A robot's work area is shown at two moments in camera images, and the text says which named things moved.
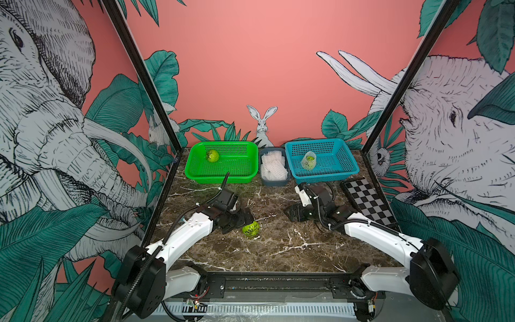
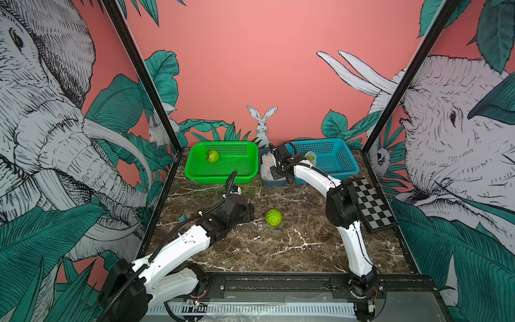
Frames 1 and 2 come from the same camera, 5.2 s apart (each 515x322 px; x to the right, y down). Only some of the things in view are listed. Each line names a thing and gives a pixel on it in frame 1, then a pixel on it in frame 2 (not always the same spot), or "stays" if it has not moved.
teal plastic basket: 320,161 stays
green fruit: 308,161 stays
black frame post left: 115,11 stays
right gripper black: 298,207 -> 273,172
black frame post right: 446,10 stays
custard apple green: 251,229 -> 273,217
